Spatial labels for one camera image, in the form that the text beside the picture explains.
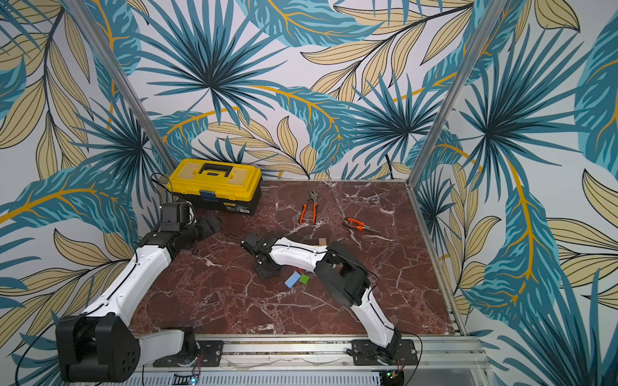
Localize natural wood block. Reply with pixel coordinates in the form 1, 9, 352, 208
302, 238, 328, 246

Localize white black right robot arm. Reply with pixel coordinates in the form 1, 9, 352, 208
241, 233, 402, 364

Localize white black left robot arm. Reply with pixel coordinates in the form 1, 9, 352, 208
56, 202, 220, 383

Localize light blue upright block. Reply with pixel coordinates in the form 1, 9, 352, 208
284, 271, 302, 289

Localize green small cube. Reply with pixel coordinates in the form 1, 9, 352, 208
299, 274, 310, 285

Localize yellow black toolbox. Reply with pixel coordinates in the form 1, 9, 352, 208
167, 159, 262, 215

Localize orange groove joint pliers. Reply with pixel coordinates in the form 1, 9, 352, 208
299, 191, 318, 225

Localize orange needle nose pliers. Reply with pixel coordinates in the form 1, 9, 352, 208
342, 217, 380, 233

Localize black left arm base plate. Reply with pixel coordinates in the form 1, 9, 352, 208
153, 340, 224, 370

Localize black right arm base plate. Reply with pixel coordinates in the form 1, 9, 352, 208
346, 339, 419, 366

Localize silver left corner post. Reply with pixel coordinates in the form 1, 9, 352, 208
65, 0, 177, 173

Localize aluminium front rail frame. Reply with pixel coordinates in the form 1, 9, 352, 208
126, 335, 497, 385

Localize silver aluminium corner post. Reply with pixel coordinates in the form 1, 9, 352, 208
406, 0, 513, 187

